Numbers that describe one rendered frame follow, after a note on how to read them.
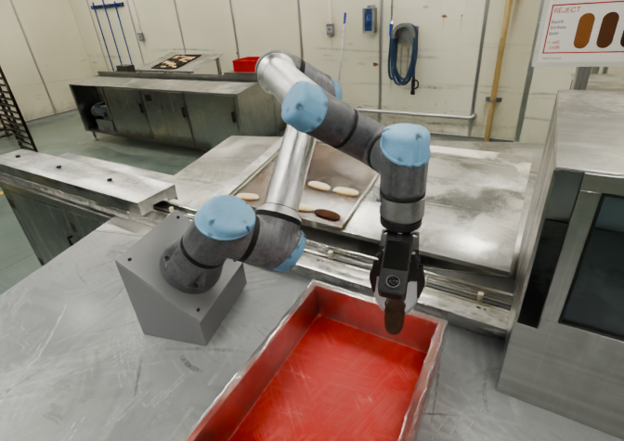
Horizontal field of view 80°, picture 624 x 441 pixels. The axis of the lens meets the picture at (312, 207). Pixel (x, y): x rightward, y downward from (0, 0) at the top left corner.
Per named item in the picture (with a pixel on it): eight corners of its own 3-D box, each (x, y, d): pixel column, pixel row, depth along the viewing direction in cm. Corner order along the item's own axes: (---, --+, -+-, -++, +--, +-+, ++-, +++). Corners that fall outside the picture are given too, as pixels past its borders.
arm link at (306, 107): (256, 31, 94) (317, 71, 54) (292, 53, 99) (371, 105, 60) (237, 72, 97) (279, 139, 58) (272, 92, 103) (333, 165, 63)
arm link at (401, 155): (411, 118, 62) (444, 131, 55) (407, 177, 67) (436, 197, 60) (369, 125, 60) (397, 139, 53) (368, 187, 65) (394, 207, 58)
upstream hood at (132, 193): (-7, 172, 200) (-16, 157, 196) (28, 161, 214) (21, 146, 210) (142, 220, 142) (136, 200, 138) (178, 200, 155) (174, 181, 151)
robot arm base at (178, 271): (192, 305, 86) (210, 284, 81) (145, 261, 87) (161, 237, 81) (228, 271, 99) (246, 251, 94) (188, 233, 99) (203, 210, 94)
